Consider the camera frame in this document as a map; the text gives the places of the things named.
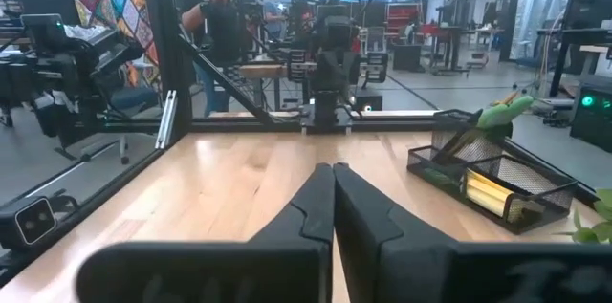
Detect computer tower green lights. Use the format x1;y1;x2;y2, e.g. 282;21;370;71
569;76;612;154

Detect yellow sticky note pad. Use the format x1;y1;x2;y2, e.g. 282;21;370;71
466;168;516;219

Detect black power box blue light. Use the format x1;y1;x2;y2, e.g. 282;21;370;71
352;86;384;113

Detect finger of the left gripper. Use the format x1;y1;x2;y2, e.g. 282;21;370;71
315;54;338;97
336;54;360;97

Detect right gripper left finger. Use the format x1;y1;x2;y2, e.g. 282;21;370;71
76;162;335;303

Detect green-handled scissors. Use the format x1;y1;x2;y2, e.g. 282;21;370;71
476;96;535;131

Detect silver aluminium bracket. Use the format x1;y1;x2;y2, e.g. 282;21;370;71
155;90;179;151

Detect black cube cabinet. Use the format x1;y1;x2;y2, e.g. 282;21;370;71
392;43;424;74

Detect black mesh desk organizer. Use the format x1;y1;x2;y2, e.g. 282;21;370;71
406;109;579;236

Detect person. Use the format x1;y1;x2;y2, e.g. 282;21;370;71
264;0;289;41
179;0;244;118

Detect wooden background workbench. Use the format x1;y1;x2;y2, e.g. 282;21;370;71
237;62;300;80

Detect yellow pencil pink eraser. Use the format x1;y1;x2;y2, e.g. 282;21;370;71
492;91;521;107

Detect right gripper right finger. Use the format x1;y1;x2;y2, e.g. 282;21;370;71
333;162;612;303

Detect black table-level camera box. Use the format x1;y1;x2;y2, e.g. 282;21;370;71
0;195;59;252

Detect green plant white pot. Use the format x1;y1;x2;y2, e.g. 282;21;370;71
557;187;612;246

